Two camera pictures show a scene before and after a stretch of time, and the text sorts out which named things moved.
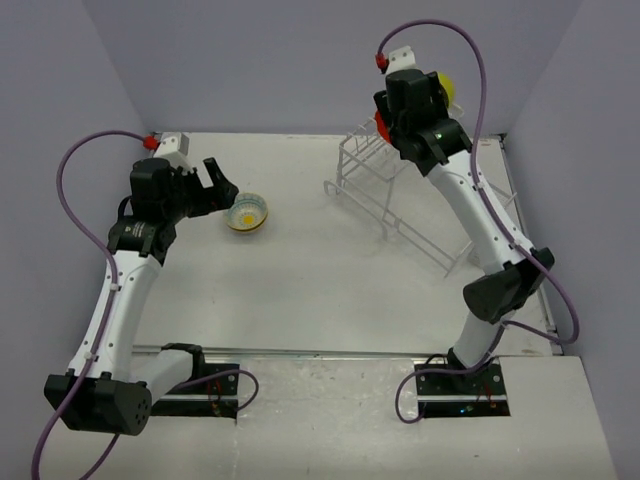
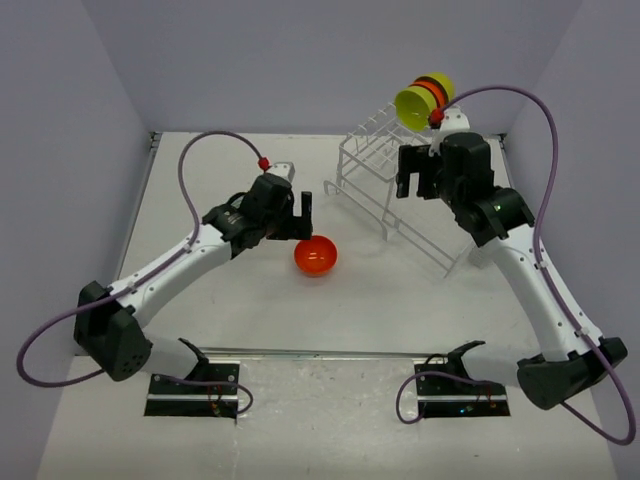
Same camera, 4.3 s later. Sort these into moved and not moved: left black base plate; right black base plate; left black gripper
Moved: left black gripper
Not moved: right black base plate; left black base plate
